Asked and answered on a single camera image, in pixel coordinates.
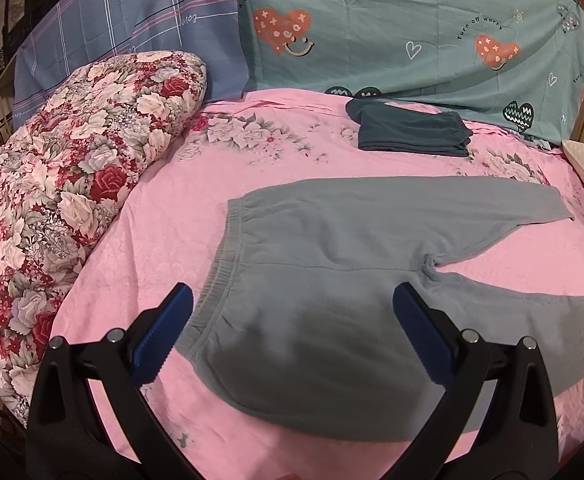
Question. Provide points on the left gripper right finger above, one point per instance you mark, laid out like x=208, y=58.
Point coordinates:
x=518, y=436

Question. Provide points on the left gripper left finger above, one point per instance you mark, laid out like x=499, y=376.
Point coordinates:
x=65, y=436

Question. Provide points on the grey sweatpants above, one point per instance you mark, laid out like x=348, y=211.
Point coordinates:
x=295, y=323

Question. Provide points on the pink floral bed sheet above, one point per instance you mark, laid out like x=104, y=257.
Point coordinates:
x=169, y=229

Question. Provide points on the red floral quilt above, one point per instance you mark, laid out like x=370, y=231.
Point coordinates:
x=64, y=176

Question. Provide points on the folded dark teal garment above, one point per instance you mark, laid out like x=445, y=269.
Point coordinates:
x=387, y=128

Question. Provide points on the teal heart-print pillow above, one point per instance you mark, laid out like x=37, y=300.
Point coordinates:
x=518, y=64

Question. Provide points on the blue plaid pillow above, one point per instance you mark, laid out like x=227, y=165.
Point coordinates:
x=77, y=32

